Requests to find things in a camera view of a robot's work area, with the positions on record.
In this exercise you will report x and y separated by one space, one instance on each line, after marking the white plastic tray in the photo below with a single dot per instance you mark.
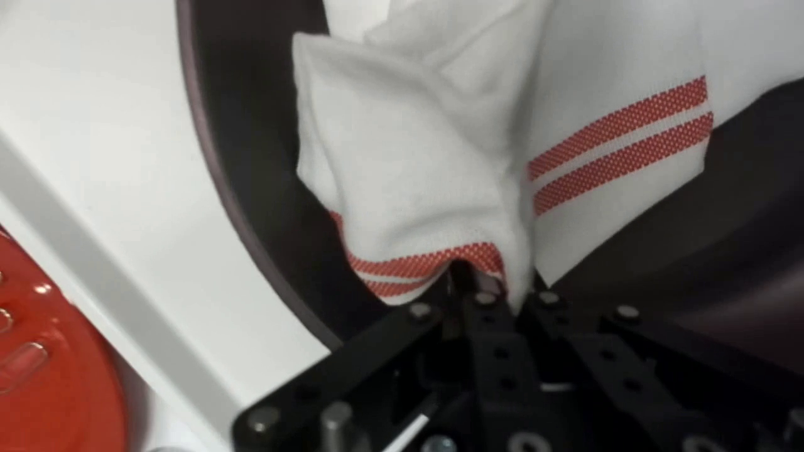
109 127

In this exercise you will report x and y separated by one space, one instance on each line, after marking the red striped white towel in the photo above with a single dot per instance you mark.
435 167

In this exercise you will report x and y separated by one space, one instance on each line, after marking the red round plate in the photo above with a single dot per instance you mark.
58 359

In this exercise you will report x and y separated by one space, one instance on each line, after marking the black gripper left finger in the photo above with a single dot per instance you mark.
492 376

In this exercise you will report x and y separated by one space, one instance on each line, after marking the black frying pan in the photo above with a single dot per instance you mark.
251 167

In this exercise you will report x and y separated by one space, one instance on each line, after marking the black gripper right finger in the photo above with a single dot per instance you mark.
653 376

